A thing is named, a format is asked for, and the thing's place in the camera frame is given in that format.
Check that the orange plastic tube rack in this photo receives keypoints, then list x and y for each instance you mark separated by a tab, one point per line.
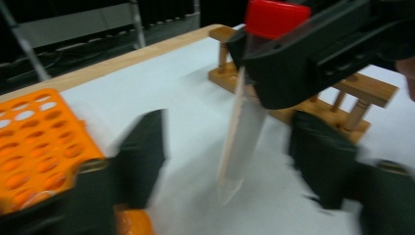
39	147

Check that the wooden table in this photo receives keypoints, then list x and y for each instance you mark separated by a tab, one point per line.
98	68

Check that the wooden tube rack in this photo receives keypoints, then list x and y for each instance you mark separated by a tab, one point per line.
365	88

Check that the white table sheet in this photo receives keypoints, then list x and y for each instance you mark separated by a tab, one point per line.
182	84

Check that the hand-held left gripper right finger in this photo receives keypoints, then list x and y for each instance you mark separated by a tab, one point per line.
323	160

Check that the grey metal stand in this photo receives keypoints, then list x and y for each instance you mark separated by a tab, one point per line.
75	26

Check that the red-capped test tube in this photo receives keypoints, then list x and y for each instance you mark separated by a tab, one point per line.
241	137

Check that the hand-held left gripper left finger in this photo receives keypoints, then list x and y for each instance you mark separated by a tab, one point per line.
143	160

